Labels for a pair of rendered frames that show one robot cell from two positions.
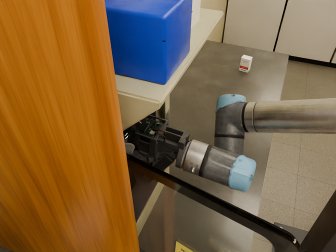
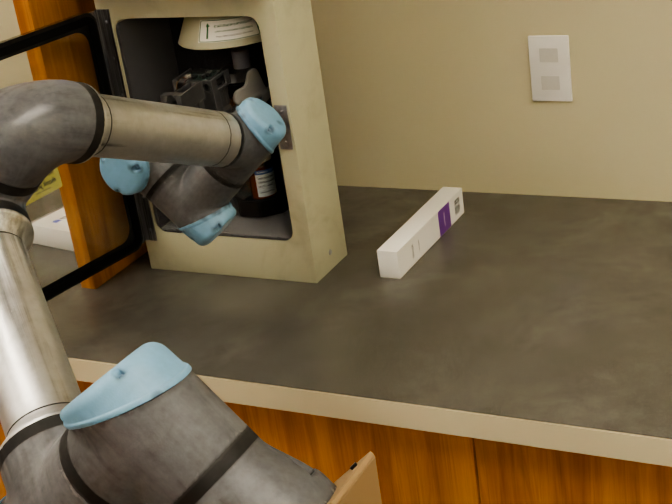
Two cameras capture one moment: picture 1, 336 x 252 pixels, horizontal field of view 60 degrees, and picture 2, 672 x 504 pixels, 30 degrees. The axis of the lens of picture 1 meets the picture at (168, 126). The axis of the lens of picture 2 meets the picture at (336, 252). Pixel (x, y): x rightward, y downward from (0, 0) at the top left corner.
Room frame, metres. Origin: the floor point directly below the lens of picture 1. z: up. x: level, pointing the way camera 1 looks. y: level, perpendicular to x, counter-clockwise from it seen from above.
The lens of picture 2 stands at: (0.90, -1.78, 1.76)
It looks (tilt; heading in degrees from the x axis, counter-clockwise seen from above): 23 degrees down; 98
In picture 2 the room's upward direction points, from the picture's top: 8 degrees counter-clockwise
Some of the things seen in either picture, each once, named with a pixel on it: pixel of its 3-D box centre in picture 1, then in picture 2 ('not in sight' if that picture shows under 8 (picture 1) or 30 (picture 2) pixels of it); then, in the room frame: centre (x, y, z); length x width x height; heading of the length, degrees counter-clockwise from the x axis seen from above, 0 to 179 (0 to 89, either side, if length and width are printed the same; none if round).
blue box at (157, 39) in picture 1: (145, 31); not in sight; (0.38, 0.03, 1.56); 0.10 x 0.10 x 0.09; 68
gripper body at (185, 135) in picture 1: (162, 143); (196, 108); (0.48, 0.01, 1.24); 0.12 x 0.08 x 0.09; 68
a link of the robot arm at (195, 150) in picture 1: (194, 157); not in sight; (0.44, -0.06, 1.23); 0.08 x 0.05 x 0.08; 158
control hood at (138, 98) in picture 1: (166, 66); not in sight; (0.45, 0.00, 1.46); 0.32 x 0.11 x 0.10; 158
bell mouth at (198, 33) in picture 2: not in sight; (231, 17); (0.53, 0.14, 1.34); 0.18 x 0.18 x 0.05
